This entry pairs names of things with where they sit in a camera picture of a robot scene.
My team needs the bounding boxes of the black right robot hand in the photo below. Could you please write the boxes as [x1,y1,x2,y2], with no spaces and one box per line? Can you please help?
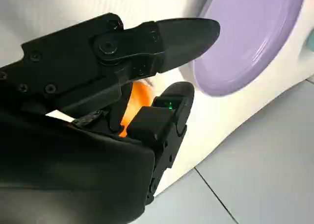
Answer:
[0,12,221,224]

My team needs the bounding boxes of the orange white toy bread roll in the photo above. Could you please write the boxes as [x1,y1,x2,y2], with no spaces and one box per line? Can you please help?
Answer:
[119,79,158,139]

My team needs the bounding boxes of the lilac plate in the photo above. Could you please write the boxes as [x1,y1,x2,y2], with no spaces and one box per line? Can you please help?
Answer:
[192,0,307,98]

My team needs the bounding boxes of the pale green mug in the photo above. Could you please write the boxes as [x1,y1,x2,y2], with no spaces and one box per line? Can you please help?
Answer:
[305,27,314,52]

